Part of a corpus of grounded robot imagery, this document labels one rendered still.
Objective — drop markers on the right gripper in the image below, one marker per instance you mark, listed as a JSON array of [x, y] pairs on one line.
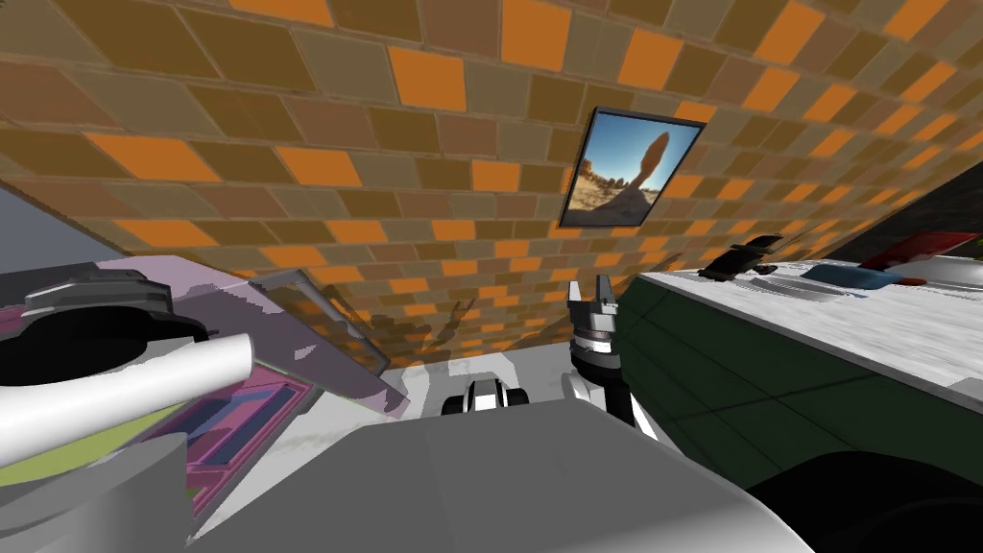
[[595, 319]]

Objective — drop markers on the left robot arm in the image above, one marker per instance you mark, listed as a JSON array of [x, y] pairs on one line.
[[115, 392]]

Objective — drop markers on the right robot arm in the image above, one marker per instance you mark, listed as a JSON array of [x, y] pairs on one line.
[[616, 392]]

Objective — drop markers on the framed desert rock picture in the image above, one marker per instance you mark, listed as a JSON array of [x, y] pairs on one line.
[[626, 170]]

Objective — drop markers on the black faucet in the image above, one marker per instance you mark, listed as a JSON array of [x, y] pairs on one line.
[[733, 261]]

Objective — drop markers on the dark green cabinet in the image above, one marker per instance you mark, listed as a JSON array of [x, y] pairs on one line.
[[729, 384]]

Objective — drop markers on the silver sink basin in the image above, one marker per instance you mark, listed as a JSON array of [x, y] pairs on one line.
[[791, 286]]

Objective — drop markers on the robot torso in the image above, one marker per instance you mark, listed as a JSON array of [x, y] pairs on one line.
[[499, 476]]

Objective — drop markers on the blue flat block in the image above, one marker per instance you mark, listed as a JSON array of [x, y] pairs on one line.
[[845, 275]]

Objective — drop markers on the red flat box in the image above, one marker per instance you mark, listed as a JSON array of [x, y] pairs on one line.
[[921, 247]]

